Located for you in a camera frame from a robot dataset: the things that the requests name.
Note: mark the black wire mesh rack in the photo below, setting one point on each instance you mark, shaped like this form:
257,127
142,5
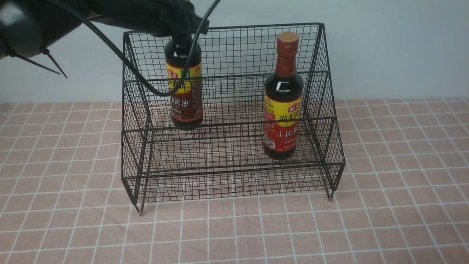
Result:
224,156

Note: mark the dark soy sauce bottle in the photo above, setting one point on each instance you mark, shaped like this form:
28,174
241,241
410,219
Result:
187,102

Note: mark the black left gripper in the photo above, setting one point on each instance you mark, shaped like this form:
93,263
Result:
160,18

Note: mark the pink checkered tablecloth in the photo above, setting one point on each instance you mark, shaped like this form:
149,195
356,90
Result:
402,199

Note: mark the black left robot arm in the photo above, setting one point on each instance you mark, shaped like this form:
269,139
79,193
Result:
29,27

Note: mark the light soy sauce bottle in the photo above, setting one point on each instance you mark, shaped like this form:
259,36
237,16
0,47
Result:
283,101

